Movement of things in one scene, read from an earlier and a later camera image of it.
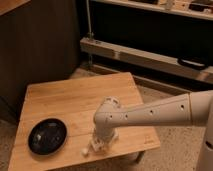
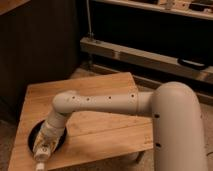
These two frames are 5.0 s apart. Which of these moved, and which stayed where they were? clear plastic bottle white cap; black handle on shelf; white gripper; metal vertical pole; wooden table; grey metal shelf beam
Moved: clear plastic bottle white cap; white gripper
Stayed: grey metal shelf beam; metal vertical pole; black handle on shelf; wooden table
